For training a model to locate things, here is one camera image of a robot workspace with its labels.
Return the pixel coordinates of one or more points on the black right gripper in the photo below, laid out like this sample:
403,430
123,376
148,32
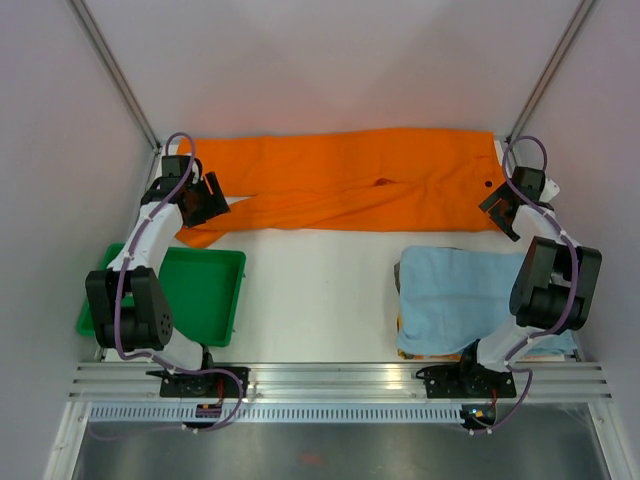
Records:
505,194

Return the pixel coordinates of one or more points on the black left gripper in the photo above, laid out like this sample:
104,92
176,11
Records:
216,205

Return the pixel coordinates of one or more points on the orange trousers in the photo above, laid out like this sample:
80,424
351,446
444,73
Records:
386,180

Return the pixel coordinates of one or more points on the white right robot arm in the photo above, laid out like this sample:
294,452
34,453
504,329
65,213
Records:
555,285

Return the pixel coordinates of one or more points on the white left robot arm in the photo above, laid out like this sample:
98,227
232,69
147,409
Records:
130,312

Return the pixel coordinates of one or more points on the light blue folded trousers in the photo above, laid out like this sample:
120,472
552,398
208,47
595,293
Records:
450,297

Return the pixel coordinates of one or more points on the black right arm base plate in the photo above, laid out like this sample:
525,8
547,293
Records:
449,381

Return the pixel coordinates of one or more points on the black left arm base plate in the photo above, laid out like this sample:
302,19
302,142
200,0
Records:
212,385

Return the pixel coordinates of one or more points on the right aluminium frame post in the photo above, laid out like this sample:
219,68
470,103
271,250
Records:
577,22

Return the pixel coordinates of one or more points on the aluminium frame post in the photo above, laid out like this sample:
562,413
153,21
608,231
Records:
577,22
101,47

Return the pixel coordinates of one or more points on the aluminium front rail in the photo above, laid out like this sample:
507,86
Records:
568,382

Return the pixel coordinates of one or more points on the perforated white cable duct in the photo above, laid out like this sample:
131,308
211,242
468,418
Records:
279,413

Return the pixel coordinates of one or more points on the left aluminium frame post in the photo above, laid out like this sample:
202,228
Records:
101,47

